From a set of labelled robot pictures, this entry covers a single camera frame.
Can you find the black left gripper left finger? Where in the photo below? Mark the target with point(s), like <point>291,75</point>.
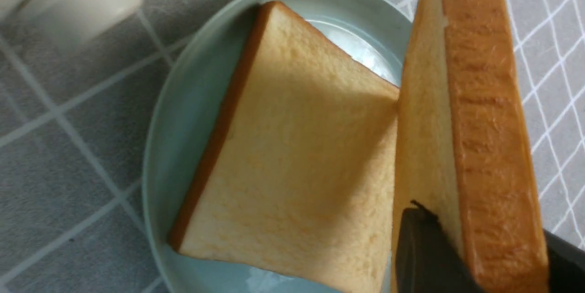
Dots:
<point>425,260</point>

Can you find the toasted bread slice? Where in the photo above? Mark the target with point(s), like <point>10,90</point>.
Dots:
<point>298,174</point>
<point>463,148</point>

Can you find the light green round plate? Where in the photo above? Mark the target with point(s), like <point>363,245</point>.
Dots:
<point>373,32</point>

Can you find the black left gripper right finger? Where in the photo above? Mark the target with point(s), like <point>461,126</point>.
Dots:
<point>566,265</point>

